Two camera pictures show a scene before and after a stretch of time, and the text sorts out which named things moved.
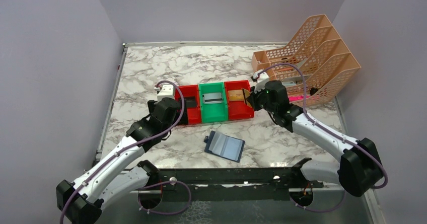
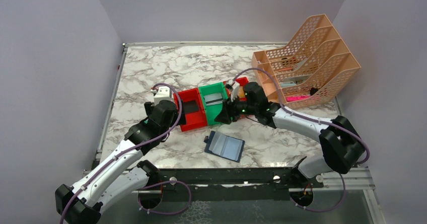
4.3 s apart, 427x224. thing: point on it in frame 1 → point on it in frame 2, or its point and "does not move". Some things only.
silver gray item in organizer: x=294 y=81 does not move
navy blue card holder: x=219 y=144 does not move
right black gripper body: x=259 y=100 → x=239 y=108
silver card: x=212 y=98 does not move
